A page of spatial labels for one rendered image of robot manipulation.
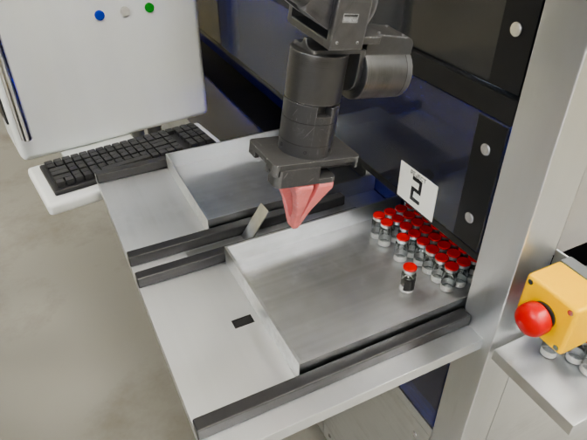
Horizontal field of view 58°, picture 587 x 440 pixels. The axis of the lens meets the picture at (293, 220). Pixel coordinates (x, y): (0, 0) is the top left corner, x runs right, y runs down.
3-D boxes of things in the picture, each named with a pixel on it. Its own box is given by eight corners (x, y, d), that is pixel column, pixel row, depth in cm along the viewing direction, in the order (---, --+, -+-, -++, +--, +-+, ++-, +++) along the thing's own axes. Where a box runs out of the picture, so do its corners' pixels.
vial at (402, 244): (401, 252, 88) (404, 230, 86) (409, 260, 87) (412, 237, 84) (390, 257, 88) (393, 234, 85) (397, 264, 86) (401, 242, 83)
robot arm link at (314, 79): (280, 29, 51) (310, 46, 47) (341, 29, 54) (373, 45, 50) (272, 98, 55) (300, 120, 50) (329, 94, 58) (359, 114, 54)
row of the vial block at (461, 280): (399, 223, 95) (402, 202, 92) (468, 285, 82) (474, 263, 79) (389, 227, 94) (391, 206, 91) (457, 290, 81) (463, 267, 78)
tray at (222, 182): (311, 134, 124) (311, 121, 122) (374, 189, 105) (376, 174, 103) (167, 168, 111) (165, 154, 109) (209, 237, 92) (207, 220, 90)
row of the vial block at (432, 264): (389, 227, 94) (391, 206, 91) (457, 290, 81) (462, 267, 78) (378, 230, 93) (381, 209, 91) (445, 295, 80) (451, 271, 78)
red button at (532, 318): (530, 312, 64) (539, 289, 62) (556, 335, 62) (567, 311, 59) (507, 323, 63) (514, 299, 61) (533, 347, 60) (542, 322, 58)
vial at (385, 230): (385, 237, 92) (388, 216, 89) (393, 244, 90) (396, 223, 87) (375, 241, 91) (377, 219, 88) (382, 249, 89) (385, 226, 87)
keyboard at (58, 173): (195, 127, 144) (194, 119, 142) (219, 147, 134) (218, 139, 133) (40, 169, 126) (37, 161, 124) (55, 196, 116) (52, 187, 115)
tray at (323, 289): (397, 209, 99) (400, 194, 97) (500, 298, 80) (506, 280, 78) (225, 263, 87) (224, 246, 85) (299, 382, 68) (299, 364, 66)
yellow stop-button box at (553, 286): (554, 298, 69) (570, 254, 65) (602, 335, 64) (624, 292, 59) (510, 317, 66) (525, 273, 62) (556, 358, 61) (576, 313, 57)
